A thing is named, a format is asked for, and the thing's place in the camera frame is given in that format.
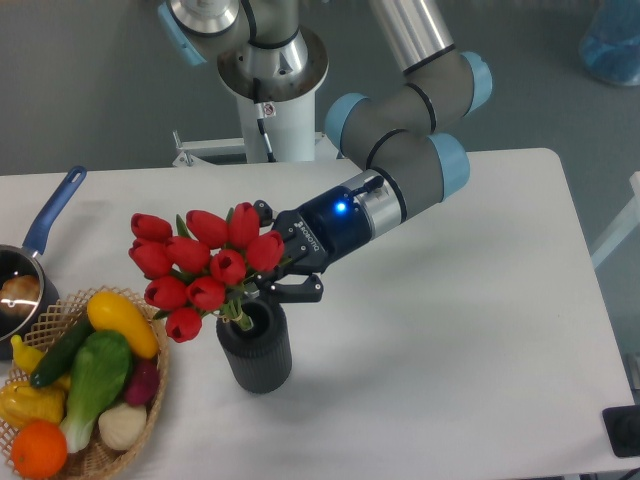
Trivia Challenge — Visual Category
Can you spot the yellow squash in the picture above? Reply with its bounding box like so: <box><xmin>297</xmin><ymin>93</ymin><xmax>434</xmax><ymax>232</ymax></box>
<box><xmin>86</xmin><ymin>291</ymin><xmax>159</xmax><ymax>360</ymax></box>

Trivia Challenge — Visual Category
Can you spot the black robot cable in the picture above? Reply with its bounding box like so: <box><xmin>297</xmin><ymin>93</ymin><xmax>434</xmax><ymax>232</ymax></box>
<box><xmin>251</xmin><ymin>77</ymin><xmax>277</xmax><ymax>163</ymax></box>

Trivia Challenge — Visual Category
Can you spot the yellow bell pepper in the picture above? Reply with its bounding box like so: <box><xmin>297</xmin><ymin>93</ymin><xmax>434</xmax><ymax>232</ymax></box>
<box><xmin>1</xmin><ymin>381</ymin><xmax>66</xmax><ymax>430</ymax></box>

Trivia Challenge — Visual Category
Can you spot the purple red radish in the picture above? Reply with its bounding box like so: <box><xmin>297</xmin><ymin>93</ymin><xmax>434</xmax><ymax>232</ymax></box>
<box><xmin>123</xmin><ymin>359</ymin><xmax>160</xmax><ymax>406</ymax></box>

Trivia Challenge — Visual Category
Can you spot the blue translucent container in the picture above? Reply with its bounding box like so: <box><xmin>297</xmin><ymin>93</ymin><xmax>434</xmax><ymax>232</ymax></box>
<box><xmin>579</xmin><ymin>0</ymin><xmax>639</xmax><ymax>87</ymax></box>

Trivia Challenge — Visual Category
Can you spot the white frame at right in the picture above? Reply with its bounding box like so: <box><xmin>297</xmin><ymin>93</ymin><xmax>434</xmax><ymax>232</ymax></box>
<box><xmin>591</xmin><ymin>171</ymin><xmax>639</xmax><ymax>270</ymax></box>

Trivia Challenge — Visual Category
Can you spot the brown bread roll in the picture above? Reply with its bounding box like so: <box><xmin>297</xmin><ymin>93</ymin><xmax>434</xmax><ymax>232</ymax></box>
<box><xmin>1</xmin><ymin>275</ymin><xmax>40</xmax><ymax>318</ymax></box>

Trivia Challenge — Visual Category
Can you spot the green bok choy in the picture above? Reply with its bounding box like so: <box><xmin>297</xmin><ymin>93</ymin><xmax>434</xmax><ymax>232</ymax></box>
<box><xmin>60</xmin><ymin>330</ymin><xmax>132</xmax><ymax>454</ymax></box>

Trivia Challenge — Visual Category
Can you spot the dark green cucumber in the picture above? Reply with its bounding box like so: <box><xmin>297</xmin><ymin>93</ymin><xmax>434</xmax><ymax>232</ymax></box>
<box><xmin>29</xmin><ymin>316</ymin><xmax>94</xmax><ymax>388</ymax></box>

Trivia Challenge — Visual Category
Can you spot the orange fruit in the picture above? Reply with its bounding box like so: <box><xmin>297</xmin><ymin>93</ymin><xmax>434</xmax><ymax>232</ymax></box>
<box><xmin>10</xmin><ymin>420</ymin><xmax>67</xmax><ymax>479</ymax></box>

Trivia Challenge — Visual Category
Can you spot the dark grey ribbed vase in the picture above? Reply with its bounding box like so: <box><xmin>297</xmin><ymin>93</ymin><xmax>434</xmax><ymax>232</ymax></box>
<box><xmin>216</xmin><ymin>297</ymin><xmax>292</xmax><ymax>394</ymax></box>

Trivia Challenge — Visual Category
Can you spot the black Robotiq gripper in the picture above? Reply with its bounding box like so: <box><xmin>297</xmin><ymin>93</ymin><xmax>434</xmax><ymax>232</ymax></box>
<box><xmin>248</xmin><ymin>185</ymin><xmax>373</xmax><ymax>303</ymax></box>

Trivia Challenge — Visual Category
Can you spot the woven wicker basket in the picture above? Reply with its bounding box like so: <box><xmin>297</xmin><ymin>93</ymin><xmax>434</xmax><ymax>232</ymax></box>
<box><xmin>22</xmin><ymin>286</ymin><xmax>170</xmax><ymax>479</ymax></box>

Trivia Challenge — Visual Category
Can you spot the black device at edge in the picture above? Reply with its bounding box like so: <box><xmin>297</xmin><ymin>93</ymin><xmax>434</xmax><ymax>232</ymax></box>
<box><xmin>602</xmin><ymin>405</ymin><xmax>640</xmax><ymax>458</ymax></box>

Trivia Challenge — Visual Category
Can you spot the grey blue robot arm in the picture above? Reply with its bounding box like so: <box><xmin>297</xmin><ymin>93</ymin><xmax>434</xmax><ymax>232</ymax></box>
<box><xmin>158</xmin><ymin>1</ymin><xmax>492</xmax><ymax>303</ymax></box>

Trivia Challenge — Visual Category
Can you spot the yellow banana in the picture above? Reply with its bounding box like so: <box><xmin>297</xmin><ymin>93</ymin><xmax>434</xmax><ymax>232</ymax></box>
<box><xmin>10</xmin><ymin>335</ymin><xmax>71</xmax><ymax>391</ymax></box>

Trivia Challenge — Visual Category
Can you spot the red tulip bouquet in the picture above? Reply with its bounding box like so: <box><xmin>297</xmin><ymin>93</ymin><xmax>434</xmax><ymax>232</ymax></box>
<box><xmin>129</xmin><ymin>202</ymin><xmax>285</xmax><ymax>343</ymax></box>

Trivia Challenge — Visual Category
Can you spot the blue handled saucepan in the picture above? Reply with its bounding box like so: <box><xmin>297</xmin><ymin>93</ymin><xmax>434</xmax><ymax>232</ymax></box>
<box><xmin>1</xmin><ymin>166</ymin><xmax>87</xmax><ymax>361</ymax></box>

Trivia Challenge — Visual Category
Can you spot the white garlic bulb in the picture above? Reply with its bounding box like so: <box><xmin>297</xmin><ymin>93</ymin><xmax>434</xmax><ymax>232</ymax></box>
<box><xmin>98</xmin><ymin>403</ymin><xmax>147</xmax><ymax>451</ymax></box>

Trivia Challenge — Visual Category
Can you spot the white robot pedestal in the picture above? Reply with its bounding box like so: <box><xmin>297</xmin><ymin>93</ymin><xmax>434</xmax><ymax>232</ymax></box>
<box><xmin>173</xmin><ymin>93</ymin><xmax>342</xmax><ymax>167</ymax></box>

